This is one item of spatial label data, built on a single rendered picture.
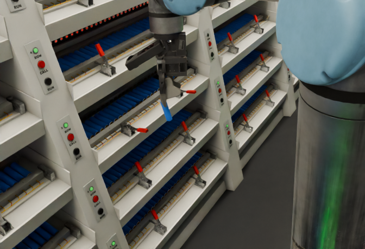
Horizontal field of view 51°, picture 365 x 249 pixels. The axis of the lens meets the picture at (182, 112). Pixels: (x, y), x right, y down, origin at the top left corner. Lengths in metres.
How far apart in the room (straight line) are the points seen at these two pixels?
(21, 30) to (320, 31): 0.70
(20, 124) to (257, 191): 1.08
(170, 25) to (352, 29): 0.71
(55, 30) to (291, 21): 0.69
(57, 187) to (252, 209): 0.86
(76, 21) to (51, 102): 0.22
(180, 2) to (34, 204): 0.59
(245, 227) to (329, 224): 1.03
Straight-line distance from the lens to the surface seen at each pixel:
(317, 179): 0.49
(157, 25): 1.02
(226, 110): 1.60
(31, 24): 0.95
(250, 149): 1.92
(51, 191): 1.03
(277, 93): 2.16
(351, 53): 0.35
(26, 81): 0.94
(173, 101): 1.33
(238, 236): 1.52
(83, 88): 1.06
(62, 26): 1.01
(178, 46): 1.05
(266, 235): 1.51
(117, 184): 1.25
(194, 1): 0.88
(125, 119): 1.20
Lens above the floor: 1.04
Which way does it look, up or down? 24 degrees down
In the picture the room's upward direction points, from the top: 15 degrees counter-clockwise
